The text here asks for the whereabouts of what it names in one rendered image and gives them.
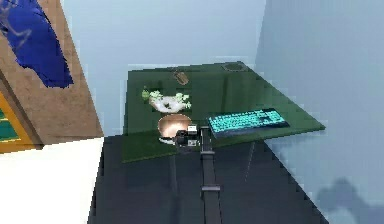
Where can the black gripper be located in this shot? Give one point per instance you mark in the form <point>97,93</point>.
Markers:
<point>181,137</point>

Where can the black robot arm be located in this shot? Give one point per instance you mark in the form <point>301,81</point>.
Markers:
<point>209,173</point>

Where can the copper bowl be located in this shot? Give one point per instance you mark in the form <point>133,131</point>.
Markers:
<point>171,126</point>

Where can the white pot with green plant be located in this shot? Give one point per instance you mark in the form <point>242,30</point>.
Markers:
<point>167,103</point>

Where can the green table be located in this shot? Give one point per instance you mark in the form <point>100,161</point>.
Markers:
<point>213,90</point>

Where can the brown oval object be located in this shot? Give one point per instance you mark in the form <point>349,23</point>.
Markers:
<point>181,77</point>

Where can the black keyboard with cyan keys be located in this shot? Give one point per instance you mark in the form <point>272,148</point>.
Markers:
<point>246,121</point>

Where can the dark round coaster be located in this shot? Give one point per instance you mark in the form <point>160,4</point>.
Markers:
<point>234,66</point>

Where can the brown wooden board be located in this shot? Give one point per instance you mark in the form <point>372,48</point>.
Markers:
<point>63,110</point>

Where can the yellow framed green picture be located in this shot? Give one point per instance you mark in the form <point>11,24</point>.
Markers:
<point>8,128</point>

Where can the blue cloth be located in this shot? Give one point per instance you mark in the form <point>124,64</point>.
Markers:
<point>35,43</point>

